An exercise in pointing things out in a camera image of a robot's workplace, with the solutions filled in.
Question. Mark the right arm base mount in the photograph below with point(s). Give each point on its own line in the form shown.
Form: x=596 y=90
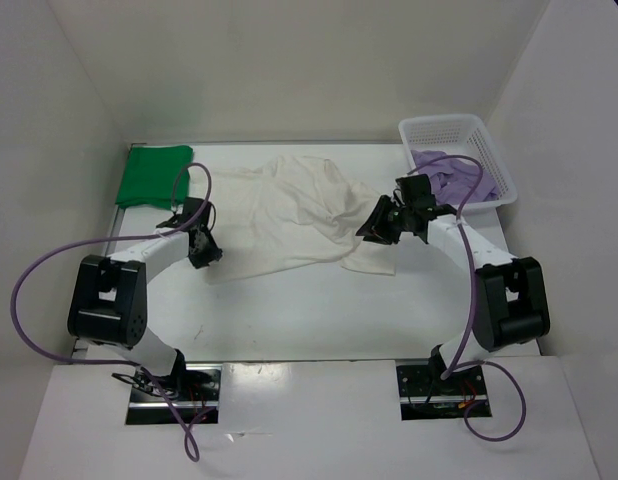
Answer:
x=422 y=397

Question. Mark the white plastic basket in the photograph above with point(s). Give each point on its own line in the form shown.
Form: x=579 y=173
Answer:
x=460 y=134

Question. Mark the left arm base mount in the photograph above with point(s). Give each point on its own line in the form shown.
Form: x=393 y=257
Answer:
x=199 y=395

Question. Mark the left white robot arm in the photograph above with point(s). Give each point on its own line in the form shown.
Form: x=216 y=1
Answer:
x=109 y=306

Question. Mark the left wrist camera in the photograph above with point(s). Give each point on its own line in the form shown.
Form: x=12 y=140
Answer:
x=203 y=211

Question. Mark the purple t shirt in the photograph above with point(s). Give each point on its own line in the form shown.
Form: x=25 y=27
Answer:
x=452 y=179

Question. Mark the white t shirt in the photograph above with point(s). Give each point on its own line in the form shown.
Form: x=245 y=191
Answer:
x=290 y=213

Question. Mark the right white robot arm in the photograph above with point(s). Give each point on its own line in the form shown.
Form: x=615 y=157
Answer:
x=508 y=302

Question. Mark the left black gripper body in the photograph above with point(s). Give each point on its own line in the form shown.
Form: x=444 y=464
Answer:
x=208 y=236

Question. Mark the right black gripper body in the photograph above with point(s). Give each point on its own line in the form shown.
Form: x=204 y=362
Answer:
x=407 y=211

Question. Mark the green t shirt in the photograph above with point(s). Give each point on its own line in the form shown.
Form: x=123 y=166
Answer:
x=155 y=177

